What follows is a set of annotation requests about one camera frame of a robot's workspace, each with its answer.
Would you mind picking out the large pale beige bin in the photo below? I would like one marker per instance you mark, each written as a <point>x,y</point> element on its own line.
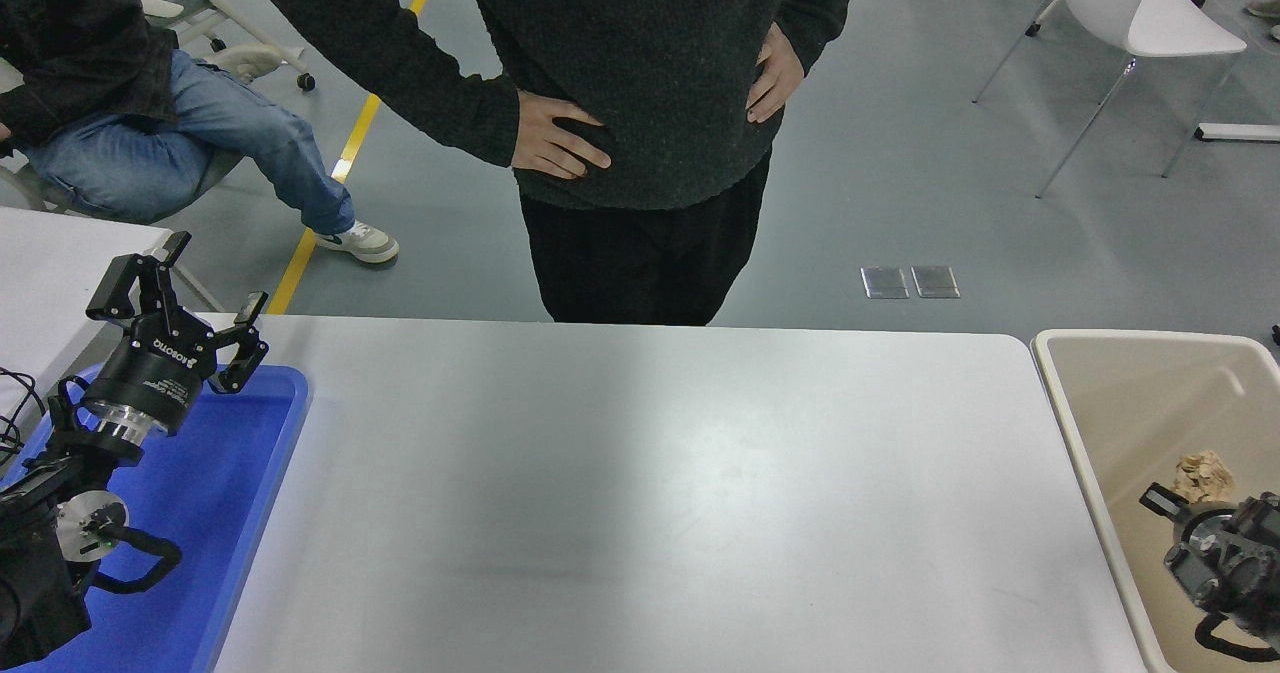
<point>1130,433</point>

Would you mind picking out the person's right hand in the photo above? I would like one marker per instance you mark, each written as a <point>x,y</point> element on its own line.
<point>550,133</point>

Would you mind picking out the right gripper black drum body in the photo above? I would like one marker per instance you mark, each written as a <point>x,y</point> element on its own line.
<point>1200,523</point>

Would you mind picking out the white shell chair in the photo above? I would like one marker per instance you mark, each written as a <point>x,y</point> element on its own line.
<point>1170,28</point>

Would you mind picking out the silver floor socket plate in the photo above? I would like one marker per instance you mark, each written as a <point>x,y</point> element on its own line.
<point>935,281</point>
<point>884,282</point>

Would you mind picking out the blue plastic tray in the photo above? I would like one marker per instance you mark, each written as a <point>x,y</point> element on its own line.
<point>220,513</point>

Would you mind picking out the white stand base bar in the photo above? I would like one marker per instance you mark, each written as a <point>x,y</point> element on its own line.
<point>1240,132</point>

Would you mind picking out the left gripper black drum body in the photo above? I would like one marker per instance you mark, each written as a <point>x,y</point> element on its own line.
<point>160,368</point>

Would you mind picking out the person's left hand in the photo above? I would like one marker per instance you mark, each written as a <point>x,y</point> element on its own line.
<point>778,78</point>

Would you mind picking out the tan paper ball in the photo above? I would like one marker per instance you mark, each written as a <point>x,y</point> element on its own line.
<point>1205,475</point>

